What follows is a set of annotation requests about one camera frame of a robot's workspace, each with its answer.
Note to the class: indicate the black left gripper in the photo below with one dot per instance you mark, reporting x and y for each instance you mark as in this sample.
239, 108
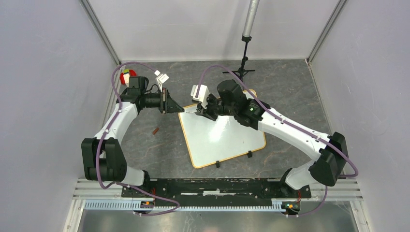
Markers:
168, 106

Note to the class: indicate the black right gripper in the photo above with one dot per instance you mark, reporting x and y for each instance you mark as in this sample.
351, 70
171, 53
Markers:
206, 112

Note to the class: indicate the yellow framed whiteboard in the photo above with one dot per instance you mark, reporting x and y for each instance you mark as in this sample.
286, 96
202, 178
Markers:
209, 141

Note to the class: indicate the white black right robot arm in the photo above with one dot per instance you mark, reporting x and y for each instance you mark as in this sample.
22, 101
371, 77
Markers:
327, 153

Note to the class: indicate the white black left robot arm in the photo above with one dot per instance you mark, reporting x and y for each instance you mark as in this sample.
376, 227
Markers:
103, 158

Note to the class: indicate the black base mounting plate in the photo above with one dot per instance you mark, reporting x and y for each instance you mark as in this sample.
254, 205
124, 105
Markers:
225, 192

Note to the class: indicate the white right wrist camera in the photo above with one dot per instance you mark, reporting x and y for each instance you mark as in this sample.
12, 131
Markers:
200, 94

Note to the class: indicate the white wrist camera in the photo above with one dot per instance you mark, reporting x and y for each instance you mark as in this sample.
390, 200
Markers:
161, 78
200, 94

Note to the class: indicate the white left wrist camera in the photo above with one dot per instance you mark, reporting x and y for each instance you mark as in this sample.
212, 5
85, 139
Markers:
161, 78

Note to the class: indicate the black tripod camera stand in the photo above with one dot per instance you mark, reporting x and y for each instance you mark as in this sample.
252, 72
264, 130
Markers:
246, 38

